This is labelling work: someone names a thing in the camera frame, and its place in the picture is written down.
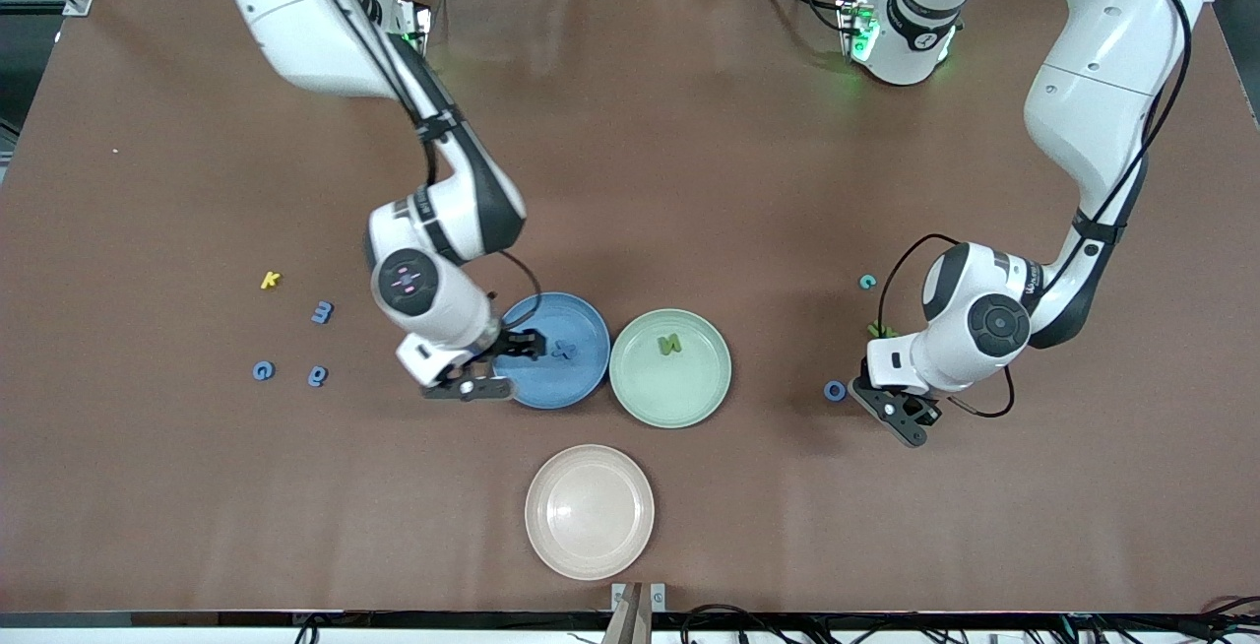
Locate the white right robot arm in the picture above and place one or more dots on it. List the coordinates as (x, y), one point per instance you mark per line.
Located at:
(305, 24)

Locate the blue foam letter O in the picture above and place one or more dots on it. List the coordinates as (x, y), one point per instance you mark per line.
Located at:
(826, 390)

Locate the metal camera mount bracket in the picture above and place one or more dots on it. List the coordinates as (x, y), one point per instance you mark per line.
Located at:
(658, 597)

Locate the brown table cover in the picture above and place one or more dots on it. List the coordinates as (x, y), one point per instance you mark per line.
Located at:
(689, 181)

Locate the beige plate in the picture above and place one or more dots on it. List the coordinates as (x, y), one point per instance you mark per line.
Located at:
(589, 512)

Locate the blue foam letter a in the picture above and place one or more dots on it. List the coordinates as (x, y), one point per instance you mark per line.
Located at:
(317, 378)

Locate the blue foam letter M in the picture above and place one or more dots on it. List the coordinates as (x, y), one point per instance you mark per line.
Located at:
(322, 312)

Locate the yellow foam letter K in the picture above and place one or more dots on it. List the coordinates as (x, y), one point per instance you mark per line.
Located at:
(270, 280)

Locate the pale green plate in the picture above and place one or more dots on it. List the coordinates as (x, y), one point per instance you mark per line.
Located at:
(670, 388)

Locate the blue foam letter X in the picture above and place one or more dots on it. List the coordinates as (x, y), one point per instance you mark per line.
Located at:
(564, 350)

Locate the blue foam letter G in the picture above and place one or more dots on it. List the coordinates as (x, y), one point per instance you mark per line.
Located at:
(255, 370)

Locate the green letter M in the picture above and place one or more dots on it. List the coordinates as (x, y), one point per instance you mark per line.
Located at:
(669, 344)

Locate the blue plate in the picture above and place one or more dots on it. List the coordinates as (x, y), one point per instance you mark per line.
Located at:
(571, 383)

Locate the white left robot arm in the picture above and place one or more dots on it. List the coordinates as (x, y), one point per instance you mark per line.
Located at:
(1093, 83)

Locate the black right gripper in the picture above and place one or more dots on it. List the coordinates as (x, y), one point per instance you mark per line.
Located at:
(513, 343)

